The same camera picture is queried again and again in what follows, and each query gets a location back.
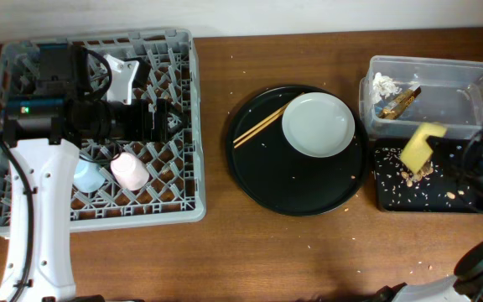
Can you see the grey dishwasher rack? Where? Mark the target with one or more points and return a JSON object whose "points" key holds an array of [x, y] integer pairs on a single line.
{"points": [[175, 192]]}

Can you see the round black tray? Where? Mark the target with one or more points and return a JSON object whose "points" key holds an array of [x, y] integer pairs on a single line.
{"points": [[280, 178]]}

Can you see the food scraps pile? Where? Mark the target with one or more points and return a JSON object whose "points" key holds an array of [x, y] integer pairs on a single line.
{"points": [[430, 190]]}

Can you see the yellow bowl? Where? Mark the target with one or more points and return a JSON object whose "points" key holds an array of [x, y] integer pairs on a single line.
{"points": [[417, 152]]}

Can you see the grey round plate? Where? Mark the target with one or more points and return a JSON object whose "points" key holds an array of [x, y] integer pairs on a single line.
{"points": [[318, 124]]}

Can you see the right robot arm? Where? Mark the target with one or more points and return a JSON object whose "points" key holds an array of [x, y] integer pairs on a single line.
{"points": [[466, 282]]}

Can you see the wooden chopstick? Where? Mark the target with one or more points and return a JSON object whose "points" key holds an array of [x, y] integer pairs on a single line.
{"points": [[254, 131], [258, 114]]}

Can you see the lower wooden chopstick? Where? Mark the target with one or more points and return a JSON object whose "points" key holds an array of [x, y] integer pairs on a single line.
{"points": [[254, 131]]}

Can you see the white tissue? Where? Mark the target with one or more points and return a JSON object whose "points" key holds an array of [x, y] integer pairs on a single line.
{"points": [[383, 87]]}

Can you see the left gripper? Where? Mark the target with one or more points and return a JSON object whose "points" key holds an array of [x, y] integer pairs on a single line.
{"points": [[159, 132]]}

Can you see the gold snack wrapper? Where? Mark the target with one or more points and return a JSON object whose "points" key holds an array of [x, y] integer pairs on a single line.
{"points": [[394, 109]]}

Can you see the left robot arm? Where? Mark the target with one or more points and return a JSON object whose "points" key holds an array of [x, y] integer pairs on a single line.
{"points": [[42, 136]]}

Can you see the black rectangular bin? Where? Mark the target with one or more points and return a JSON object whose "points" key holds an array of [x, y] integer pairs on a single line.
{"points": [[443, 156]]}

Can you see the upper wooden chopstick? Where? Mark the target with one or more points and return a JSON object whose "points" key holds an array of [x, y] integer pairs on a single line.
{"points": [[258, 114]]}

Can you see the pink cup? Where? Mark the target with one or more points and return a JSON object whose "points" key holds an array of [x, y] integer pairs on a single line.
{"points": [[129, 171]]}

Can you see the clear plastic bin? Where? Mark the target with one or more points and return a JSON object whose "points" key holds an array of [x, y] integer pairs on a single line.
{"points": [[451, 94]]}

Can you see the blue cup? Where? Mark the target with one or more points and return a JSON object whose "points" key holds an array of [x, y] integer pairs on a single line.
{"points": [[87, 177]]}

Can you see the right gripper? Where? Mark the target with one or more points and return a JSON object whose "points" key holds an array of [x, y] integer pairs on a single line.
{"points": [[470, 153]]}

